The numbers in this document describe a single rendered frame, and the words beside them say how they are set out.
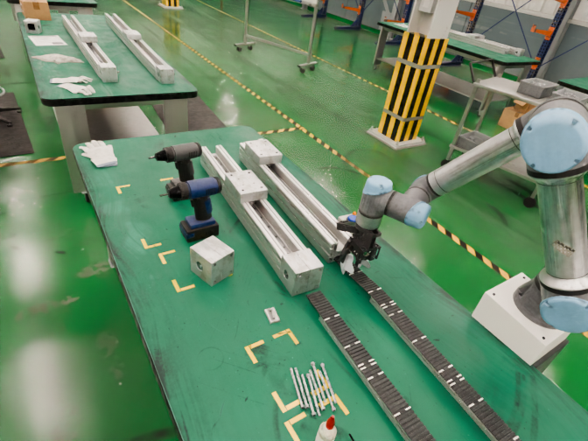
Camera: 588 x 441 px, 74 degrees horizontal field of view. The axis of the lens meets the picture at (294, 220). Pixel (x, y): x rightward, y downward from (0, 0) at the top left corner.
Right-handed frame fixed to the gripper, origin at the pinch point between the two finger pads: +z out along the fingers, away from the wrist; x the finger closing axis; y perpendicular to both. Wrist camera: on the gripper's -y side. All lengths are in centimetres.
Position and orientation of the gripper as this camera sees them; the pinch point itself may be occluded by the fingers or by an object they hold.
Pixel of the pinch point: (349, 267)
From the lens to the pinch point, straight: 134.1
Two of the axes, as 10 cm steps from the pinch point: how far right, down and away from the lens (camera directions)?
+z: -1.3, 8.1, 5.7
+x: 8.7, -1.9, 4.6
